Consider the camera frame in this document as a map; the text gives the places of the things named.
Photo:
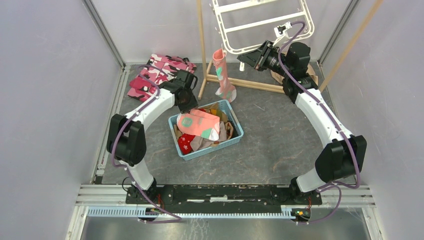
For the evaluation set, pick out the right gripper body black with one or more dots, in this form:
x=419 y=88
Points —
x=271 y=60

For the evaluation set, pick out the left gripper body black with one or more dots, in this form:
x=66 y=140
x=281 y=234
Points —
x=190 y=102

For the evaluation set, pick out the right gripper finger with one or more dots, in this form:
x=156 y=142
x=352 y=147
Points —
x=252 y=63
x=255 y=54

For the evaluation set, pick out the pink sock green patches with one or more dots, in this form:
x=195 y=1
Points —
x=226 y=90

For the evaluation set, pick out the white clip hanger frame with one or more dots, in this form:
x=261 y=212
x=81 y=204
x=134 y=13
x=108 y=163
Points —
x=243 y=25

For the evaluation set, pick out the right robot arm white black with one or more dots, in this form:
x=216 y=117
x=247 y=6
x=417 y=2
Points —
x=341 y=160

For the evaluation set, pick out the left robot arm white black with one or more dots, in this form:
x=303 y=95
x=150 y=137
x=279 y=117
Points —
x=126 y=140

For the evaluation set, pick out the wooden hanger stand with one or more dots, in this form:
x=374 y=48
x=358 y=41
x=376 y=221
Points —
x=269 y=87

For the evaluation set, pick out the brown beige socks pile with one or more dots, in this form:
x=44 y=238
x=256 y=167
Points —
x=226 y=130

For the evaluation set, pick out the pink camouflage cloth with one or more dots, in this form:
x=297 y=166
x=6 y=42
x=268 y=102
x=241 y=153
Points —
x=162 y=68

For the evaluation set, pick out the beige cloth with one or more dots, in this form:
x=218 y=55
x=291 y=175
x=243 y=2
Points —
x=310 y=71

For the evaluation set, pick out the red sock white stars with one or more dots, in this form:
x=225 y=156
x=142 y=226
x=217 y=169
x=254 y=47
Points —
x=184 y=143

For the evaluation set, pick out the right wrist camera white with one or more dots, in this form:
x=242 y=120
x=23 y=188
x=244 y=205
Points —
x=281 y=31

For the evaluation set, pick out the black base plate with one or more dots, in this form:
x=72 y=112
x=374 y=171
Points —
x=230 y=199

